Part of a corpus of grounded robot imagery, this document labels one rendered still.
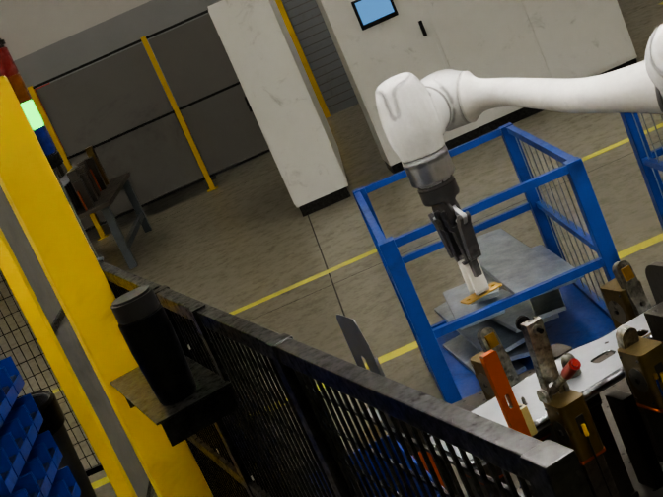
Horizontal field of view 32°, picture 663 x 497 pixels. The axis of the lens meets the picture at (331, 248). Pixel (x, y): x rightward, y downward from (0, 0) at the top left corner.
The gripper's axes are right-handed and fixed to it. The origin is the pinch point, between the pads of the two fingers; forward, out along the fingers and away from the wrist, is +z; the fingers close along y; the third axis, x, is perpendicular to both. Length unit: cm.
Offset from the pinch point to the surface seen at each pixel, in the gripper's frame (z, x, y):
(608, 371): 29.1, -16.2, -6.8
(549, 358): 16.0, -0.5, -16.0
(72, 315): -21, 68, 43
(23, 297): 5, 61, 263
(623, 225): 128, -248, 335
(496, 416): 29.1, 5.9, 2.3
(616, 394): 37.5, -19.2, -0.9
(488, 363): 10.7, 11.1, -16.0
